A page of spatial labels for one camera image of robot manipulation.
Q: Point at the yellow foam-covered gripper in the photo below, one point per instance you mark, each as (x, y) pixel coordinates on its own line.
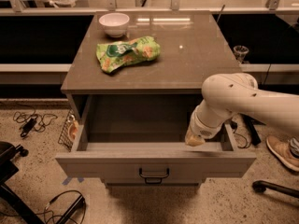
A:
(202, 129)

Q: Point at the grey top drawer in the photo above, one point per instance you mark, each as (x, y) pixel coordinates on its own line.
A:
(140, 140)

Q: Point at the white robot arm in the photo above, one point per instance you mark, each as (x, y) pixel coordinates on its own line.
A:
(227, 94)

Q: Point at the grey drawer cabinet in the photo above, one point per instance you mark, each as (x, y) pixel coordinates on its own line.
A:
(192, 49)

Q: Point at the black bar on floor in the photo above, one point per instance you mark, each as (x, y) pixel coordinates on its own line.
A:
(255, 139)

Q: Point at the black chair leg with caster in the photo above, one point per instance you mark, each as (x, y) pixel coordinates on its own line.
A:
(260, 186)

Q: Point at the tan shoe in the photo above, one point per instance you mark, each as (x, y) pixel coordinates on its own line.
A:
(286, 152)

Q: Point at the clear glass cup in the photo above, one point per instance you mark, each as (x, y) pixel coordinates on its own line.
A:
(240, 52)

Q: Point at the green snack bag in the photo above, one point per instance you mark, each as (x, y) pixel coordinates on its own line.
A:
(119, 54)

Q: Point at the blue tape cross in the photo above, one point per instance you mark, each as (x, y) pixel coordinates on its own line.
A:
(68, 180)

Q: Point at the white bowl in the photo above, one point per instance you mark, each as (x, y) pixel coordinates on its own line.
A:
(114, 24)

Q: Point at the wire basket with items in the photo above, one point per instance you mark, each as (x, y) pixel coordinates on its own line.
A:
(69, 131)

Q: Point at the black power adapter with cable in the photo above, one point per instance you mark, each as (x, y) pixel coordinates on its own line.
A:
(31, 121)

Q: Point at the black stand with cables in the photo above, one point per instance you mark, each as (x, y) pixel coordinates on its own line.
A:
(79, 203)

